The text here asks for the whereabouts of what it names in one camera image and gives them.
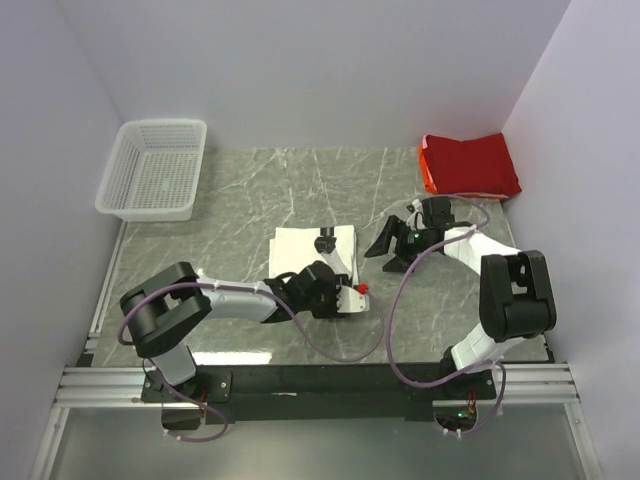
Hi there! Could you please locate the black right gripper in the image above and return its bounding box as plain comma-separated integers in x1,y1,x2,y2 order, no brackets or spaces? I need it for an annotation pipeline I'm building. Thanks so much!
365,215,435,275

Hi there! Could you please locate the white t shirt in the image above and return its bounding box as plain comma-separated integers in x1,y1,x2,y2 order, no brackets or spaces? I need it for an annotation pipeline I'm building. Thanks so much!
269,225,361,296

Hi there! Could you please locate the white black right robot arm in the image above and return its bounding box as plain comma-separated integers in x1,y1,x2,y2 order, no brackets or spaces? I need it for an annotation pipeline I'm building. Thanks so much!
365,195,557,399

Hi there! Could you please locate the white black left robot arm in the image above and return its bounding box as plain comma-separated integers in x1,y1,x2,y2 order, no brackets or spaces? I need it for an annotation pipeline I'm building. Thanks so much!
117,261,355,402

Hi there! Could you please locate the folded red t shirt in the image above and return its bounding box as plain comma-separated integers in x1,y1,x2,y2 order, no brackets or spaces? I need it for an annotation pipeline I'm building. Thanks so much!
427,133,522,198

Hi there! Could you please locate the black base crossbar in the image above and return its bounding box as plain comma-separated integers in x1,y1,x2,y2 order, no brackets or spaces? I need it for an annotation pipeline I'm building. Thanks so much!
140,360,497,430

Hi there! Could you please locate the white plastic basket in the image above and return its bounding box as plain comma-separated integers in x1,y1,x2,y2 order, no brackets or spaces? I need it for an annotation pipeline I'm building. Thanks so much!
95,119,207,222

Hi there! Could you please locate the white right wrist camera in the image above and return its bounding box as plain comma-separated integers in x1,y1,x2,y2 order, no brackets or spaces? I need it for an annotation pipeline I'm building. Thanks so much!
406,199,424,230

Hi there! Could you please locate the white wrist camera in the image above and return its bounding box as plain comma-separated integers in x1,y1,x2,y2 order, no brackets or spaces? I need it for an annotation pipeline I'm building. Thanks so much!
406,199,424,230
336,284,370,314

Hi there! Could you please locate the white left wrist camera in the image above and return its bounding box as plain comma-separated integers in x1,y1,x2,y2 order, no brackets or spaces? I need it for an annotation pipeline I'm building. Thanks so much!
336,284,370,314

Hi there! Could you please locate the aluminium rail frame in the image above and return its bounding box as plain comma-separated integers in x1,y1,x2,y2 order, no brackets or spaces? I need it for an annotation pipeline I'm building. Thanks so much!
29,309,604,480

